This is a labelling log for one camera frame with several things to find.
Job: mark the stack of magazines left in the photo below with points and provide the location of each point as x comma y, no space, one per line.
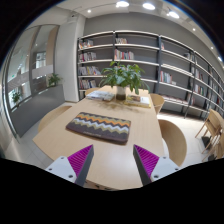
100,95

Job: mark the green potted plant on table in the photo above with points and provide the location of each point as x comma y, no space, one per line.
123,76

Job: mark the small plant by window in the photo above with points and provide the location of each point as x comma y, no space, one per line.
16,98

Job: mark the wooden folding chair right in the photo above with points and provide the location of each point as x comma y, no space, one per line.
214,125

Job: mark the small plant on ledge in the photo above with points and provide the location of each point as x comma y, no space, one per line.
53,80

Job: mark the grey low partition ledge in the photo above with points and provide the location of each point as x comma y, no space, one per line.
26,115

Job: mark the zigzag patterned folded towel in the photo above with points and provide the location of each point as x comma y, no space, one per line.
102,127

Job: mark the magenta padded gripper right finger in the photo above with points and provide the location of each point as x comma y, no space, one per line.
152,167

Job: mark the wooden chair far right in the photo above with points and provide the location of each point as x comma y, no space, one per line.
158,102

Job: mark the wooden chair near right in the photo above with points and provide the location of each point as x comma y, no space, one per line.
175,141

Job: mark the stack of books right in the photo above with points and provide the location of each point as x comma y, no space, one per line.
138,101

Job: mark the grey wall bookshelf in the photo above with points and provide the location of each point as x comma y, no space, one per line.
192,83

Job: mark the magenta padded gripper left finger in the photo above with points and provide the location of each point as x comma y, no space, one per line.
75,167

